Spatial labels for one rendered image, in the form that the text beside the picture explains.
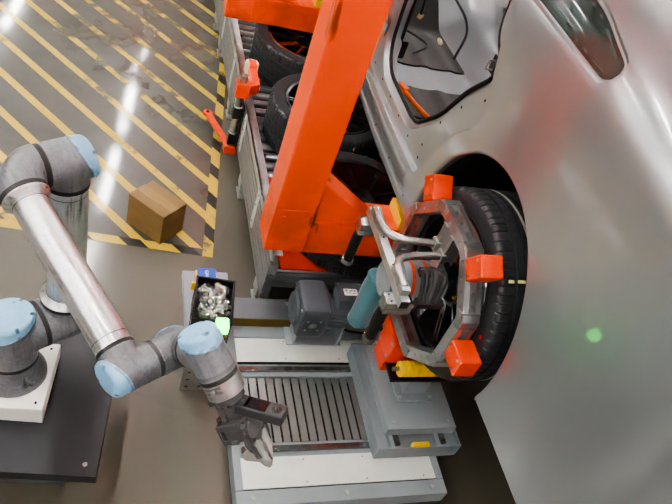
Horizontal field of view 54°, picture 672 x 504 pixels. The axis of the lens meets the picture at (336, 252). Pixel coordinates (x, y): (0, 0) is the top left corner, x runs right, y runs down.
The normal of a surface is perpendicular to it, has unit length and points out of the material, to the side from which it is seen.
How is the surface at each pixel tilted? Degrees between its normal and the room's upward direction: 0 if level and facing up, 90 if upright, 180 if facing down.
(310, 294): 0
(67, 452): 0
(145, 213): 90
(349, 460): 0
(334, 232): 90
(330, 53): 90
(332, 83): 90
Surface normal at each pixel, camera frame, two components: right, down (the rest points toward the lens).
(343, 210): 0.19, 0.72
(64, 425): 0.29, -0.69
